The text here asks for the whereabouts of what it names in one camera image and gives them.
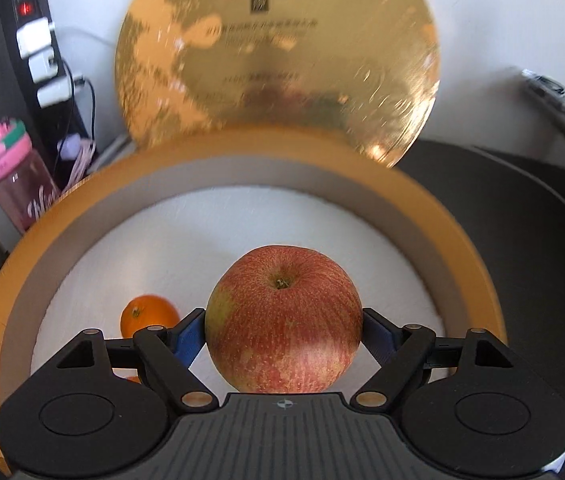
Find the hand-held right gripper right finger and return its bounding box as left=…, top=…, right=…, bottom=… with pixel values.
left=349, top=308, right=513, bottom=411

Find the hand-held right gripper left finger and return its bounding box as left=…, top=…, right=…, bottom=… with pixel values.
left=55, top=308, right=217, bottom=413

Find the orange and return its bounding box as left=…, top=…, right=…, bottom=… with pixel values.
left=120, top=294, right=182, bottom=339

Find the red apple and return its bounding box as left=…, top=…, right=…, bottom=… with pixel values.
left=205, top=245, right=364, bottom=395

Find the round gold gift box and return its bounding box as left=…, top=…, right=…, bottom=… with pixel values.
left=0, top=127, right=508, bottom=476

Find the black desktop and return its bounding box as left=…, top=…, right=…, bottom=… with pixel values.
left=397, top=140, right=565, bottom=461

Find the pink water bottle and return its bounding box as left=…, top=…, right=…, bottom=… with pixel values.
left=0, top=116, right=60, bottom=233

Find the white charger plug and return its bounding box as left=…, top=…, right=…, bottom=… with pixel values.
left=29, top=49, right=60, bottom=83
left=16, top=17, right=56, bottom=58
left=36, top=77, right=86, bottom=108

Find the round gold box lid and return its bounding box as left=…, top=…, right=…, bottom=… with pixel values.
left=114, top=0, right=440, bottom=170

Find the black power strip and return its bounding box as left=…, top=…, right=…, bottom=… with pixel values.
left=0, top=0, right=88, bottom=161

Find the purple plug with pink cable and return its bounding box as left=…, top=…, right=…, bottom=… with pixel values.
left=57, top=135, right=97, bottom=187

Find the black charger cable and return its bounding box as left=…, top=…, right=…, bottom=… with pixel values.
left=81, top=79, right=97, bottom=142
left=56, top=60, right=79, bottom=136

